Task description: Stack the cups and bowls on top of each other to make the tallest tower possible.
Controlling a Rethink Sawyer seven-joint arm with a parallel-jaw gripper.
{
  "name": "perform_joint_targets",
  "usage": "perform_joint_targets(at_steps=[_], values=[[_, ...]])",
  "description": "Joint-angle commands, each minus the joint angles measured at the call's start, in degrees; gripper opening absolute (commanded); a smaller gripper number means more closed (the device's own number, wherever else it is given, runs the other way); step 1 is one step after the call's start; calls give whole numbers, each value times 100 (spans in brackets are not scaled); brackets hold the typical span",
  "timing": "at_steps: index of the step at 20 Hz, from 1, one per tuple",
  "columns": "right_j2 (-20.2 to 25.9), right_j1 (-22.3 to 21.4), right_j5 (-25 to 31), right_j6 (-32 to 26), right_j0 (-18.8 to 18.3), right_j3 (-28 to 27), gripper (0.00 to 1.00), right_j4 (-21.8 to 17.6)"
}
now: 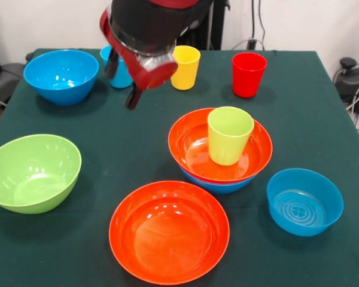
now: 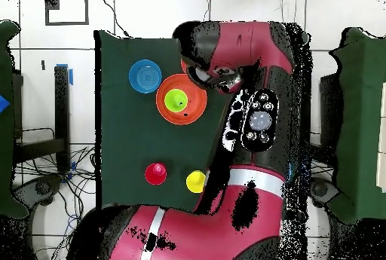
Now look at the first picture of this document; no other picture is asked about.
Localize green bowl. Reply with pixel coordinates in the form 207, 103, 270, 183
0, 134, 83, 215

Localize red cup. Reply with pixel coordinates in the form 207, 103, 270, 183
232, 53, 268, 99

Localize lime green cup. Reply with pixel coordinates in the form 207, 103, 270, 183
207, 106, 255, 166

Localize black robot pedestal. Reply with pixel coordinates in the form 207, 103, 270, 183
175, 0, 231, 51

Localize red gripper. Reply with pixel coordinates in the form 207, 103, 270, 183
99, 7, 180, 111

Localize large blue bowl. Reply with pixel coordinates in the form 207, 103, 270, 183
179, 167, 258, 196
23, 49, 100, 106

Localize yellow cup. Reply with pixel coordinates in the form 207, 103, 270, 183
170, 45, 202, 91

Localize orange bowl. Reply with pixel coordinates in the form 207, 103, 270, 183
168, 107, 273, 184
108, 180, 231, 285

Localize light blue cup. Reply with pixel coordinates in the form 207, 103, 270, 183
99, 45, 135, 89

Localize small blue bowl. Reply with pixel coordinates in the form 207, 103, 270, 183
266, 168, 345, 237

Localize black wall cables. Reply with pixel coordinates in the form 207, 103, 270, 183
247, 0, 266, 50

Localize dark green tablecloth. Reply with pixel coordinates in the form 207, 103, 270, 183
0, 48, 359, 287

